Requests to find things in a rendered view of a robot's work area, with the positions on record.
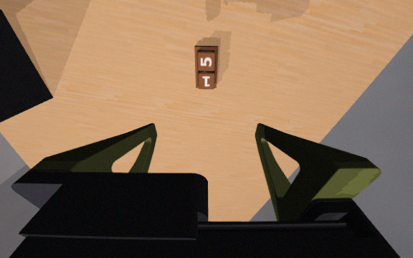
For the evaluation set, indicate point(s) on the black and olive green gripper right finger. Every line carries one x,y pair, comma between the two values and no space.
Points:
325,172

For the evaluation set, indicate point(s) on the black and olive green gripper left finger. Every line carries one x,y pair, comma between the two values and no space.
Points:
100,156

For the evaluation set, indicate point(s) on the brown wooden tray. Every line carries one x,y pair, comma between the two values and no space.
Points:
215,48

